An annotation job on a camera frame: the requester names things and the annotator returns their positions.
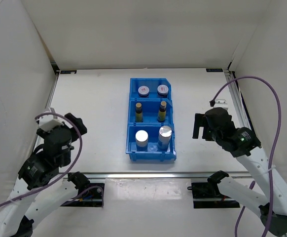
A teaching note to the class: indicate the right black corner label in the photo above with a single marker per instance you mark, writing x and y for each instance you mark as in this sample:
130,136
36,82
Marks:
214,70

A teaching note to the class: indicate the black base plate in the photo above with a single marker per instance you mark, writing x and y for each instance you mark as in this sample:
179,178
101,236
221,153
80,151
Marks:
92,198
203,198

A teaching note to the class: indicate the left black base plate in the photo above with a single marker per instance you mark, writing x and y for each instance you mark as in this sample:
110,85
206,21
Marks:
92,198

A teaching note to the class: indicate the white-lid spice jar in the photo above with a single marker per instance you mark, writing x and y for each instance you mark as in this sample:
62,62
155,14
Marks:
143,91
162,91

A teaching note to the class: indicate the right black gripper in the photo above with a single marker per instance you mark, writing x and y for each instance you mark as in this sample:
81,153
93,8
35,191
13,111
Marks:
200,121

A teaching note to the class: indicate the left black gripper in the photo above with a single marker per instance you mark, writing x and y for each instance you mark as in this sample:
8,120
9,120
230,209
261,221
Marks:
79,121

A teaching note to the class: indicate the black corner label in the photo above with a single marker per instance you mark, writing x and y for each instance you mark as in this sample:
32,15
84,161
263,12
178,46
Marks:
214,70
68,72

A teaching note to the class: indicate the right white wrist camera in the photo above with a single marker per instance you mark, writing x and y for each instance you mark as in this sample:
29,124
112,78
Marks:
219,103

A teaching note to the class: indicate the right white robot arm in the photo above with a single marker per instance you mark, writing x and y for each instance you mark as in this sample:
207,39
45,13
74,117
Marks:
271,205

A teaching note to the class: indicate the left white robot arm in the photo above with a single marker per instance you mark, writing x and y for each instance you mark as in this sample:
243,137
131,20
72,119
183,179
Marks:
22,213

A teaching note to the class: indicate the silver-top white canister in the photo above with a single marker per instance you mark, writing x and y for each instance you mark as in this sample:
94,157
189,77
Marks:
141,138
164,137

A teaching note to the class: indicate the blue three-compartment plastic bin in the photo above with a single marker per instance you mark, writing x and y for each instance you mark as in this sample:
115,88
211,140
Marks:
150,124

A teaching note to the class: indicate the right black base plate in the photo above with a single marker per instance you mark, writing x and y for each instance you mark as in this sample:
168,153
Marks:
203,198

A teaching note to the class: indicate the left aluminium rail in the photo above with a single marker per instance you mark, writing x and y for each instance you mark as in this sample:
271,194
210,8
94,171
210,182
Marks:
50,96

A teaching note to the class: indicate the left black corner label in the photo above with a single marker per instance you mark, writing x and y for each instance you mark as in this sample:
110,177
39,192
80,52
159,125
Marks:
68,72

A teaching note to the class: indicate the small yellow-label bottle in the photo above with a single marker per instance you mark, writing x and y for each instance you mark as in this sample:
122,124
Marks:
138,112
162,111

